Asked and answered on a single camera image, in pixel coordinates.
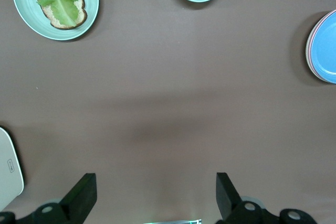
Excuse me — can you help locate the brown table cover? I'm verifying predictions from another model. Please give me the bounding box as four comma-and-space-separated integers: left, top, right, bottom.
0, 0, 336, 224

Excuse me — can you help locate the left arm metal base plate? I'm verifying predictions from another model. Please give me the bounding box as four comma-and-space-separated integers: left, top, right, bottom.
143, 218, 203, 224

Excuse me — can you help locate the mint green plate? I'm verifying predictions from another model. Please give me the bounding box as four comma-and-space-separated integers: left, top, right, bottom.
12, 0, 100, 41

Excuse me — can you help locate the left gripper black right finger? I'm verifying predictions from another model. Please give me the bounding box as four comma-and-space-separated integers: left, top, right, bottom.
216, 172, 316, 224

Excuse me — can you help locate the blue shallow dish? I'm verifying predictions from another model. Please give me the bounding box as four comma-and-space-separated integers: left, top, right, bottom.
311, 11, 336, 84

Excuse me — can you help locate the beige rounded flat board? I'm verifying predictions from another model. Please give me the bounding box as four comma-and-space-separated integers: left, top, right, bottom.
0, 126, 25, 206

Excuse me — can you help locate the bread slice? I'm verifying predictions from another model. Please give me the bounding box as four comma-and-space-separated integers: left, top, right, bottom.
27, 0, 88, 30

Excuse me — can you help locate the beige shallow dish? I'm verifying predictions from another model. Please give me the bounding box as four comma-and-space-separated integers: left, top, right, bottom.
305, 14, 336, 84

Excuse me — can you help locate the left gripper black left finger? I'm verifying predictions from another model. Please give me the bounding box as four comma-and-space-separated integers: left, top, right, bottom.
0, 173, 98, 224

